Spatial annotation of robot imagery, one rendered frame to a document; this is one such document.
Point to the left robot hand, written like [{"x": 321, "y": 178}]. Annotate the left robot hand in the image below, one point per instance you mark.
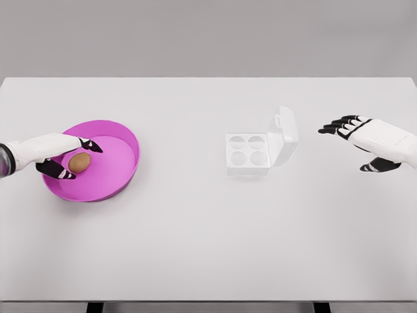
[{"x": 52, "y": 145}]

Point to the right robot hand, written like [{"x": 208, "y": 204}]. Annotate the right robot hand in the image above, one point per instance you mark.
[{"x": 374, "y": 137}]

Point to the brown egg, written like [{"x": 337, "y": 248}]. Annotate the brown egg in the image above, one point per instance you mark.
[{"x": 79, "y": 162}]

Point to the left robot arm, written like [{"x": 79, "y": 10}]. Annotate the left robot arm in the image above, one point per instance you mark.
[{"x": 14, "y": 156}]

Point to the clear plastic egg box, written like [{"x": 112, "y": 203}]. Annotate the clear plastic egg box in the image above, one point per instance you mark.
[{"x": 251, "y": 153}]

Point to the pink round tray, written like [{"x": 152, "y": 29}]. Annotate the pink round tray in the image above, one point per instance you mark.
[{"x": 120, "y": 156}]

